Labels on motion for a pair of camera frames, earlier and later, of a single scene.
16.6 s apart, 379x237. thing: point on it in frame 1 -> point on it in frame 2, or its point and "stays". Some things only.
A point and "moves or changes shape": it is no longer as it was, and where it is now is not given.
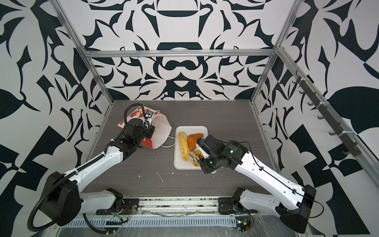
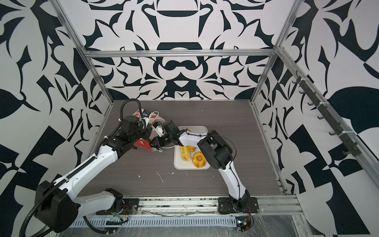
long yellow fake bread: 184,146 stays
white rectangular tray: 179,163 stays
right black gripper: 205,167 -> 159,142
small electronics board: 243,223 stays
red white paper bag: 162,126 moves or changes shape
